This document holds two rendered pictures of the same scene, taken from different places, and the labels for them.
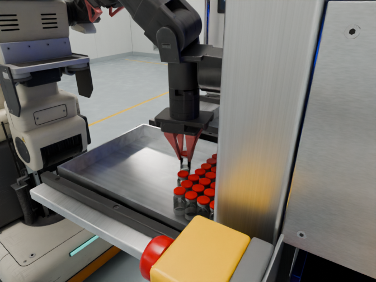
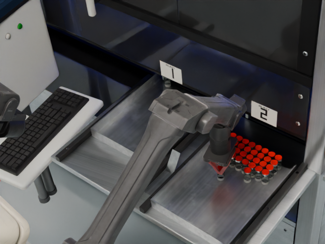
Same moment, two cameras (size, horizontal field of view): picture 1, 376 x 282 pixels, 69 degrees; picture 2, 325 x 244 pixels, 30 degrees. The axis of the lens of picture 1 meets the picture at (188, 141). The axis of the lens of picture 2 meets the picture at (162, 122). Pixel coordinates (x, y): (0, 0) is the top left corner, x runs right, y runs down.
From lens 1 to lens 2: 1.60 m
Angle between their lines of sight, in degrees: 64
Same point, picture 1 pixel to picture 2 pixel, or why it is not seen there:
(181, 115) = (230, 147)
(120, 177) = (226, 216)
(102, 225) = (275, 219)
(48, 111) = not seen: outside the picture
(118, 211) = (272, 205)
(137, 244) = (289, 201)
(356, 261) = not seen: outside the picture
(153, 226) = (285, 189)
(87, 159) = (207, 236)
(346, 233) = not seen: outside the picture
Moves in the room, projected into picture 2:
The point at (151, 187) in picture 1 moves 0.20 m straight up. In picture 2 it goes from (240, 197) to (240, 148)
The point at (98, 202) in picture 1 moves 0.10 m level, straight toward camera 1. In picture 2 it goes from (263, 218) to (298, 208)
